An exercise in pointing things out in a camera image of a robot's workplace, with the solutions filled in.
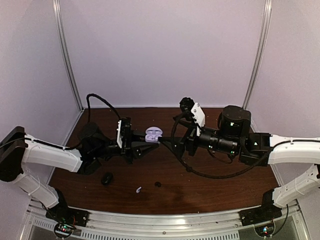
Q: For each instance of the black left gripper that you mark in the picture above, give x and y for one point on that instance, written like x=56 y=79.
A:
x=127 y=153

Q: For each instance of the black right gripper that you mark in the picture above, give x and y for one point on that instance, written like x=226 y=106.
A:
x=189 y=137

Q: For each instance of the lilac earbud charging case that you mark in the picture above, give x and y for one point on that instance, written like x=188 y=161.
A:
x=152 y=134

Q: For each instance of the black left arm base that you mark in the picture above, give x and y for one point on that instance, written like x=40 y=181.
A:
x=64 y=214

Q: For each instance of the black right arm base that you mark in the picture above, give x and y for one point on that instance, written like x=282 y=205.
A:
x=266 y=212

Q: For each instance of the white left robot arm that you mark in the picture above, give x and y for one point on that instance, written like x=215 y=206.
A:
x=19 y=148

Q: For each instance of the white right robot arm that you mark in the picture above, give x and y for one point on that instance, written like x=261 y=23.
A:
x=234 y=138

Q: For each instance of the black oval charging case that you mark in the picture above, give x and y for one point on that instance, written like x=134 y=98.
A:
x=107 y=178

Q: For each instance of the black earbud small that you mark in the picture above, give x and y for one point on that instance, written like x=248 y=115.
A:
x=157 y=184

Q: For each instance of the left circuit board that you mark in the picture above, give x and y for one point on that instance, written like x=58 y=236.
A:
x=62 y=230

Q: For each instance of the circuit board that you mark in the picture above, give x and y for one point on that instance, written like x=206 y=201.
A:
x=62 y=230
x=264 y=230

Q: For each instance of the right circuit board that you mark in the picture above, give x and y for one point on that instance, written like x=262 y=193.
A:
x=264 y=230

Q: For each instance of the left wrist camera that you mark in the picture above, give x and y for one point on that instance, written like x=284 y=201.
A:
x=123 y=131

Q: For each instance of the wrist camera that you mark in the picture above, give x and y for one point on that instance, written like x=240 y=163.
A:
x=123 y=131
x=193 y=113

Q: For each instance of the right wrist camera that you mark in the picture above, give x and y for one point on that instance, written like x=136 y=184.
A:
x=193 y=113

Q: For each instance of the right aluminium frame post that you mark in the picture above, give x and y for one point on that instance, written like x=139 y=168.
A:
x=263 y=36

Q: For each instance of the aluminium frame post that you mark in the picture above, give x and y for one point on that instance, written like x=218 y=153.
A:
x=263 y=36
x=65 y=53

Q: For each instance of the left aluminium frame post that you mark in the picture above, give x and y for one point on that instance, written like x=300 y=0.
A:
x=65 y=53

